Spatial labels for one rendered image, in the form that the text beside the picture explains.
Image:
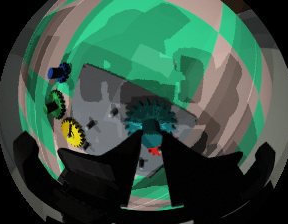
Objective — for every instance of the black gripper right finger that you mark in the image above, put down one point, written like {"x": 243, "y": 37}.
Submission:
{"x": 186, "y": 169}

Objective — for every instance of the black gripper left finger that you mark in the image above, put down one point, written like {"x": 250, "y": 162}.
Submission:
{"x": 116, "y": 167}

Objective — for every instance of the red gear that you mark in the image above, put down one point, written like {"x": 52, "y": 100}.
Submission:
{"x": 154, "y": 151}

